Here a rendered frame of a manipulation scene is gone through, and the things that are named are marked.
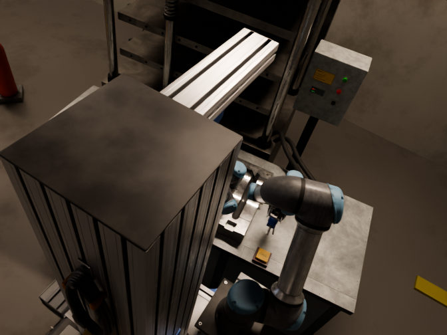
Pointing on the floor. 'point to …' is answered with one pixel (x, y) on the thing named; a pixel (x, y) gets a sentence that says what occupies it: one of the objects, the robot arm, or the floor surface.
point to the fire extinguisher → (7, 80)
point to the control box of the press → (328, 87)
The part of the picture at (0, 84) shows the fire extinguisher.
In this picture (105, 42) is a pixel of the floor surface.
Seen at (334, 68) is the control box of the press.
